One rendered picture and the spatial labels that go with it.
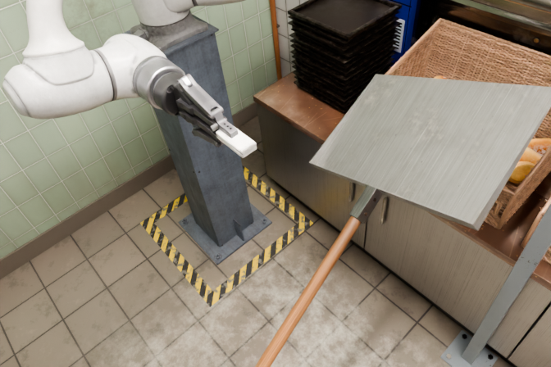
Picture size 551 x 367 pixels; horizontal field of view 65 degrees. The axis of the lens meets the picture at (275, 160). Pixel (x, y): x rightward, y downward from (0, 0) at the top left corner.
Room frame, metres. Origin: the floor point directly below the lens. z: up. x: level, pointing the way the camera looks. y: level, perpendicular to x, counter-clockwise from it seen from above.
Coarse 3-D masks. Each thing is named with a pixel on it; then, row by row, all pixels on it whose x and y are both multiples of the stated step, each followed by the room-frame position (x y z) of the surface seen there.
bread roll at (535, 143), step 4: (532, 140) 0.94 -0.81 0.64; (536, 140) 0.93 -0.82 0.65; (540, 140) 0.92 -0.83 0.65; (544, 140) 0.92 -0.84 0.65; (548, 140) 0.91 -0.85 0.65; (532, 144) 0.92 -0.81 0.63; (536, 144) 0.92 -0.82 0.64; (540, 144) 0.91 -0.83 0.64; (544, 144) 0.91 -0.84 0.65; (548, 144) 0.90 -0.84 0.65; (532, 148) 0.92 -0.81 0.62; (536, 148) 0.91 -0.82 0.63; (540, 148) 0.90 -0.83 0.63; (544, 148) 0.90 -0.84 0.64; (548, 148) 0.90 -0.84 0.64; (540, 152) 0.90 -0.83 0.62; (544, 152) 0.89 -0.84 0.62
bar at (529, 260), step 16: (512, 0) 0.89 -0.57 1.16; (528, 0) 0.86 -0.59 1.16; (544, 0) 0.84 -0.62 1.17; (544, 224) 0.52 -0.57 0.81; (544, 240) 0.51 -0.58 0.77; (528, 256) 0.51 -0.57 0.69; (512, 272) 0.52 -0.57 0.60; (528, 272) 0.50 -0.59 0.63; (512, 288) 0.51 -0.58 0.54; (496, 304) 0.52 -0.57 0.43; (496, 320) 0.50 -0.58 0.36; (464, 336) 0.59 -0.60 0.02; (480, 336) 0.51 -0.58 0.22; (448, 352) 0.55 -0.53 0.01; (464, 352) 0.53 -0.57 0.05; (480, 352) 0.53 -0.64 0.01
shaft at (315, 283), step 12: (348, 228) 0.61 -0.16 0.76; (336, 240) 0.59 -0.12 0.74; (348, 240) 0.59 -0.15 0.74; (336, 252) 0.56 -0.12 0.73; (324, 264) 0.55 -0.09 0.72; (312, 276) 0.53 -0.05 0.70; (324, 276) 0.52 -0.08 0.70; (312, 288) 0.50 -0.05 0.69; (300, 300) 0.48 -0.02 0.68; (300, 312) 0.46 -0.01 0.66; (288, 324) 0.44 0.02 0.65; (276, 336) 0.42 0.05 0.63; (288, 336) 0.42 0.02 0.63; (276, 348) 0.40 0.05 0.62; (264, 360) 0.38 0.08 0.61
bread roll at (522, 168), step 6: (522, 162) 0.84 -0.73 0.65; (528, 162) 0.84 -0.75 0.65; (516, 168) 0.82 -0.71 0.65; (522, 168) 0.82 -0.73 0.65; (528, 168) 0.82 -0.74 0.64; (516, 174) 0.81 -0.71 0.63; (522, 174) 0.81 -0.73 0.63; (510, 180) 0.81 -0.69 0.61; (516, 180) 0.80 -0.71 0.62; (522, 180) 0.80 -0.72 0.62
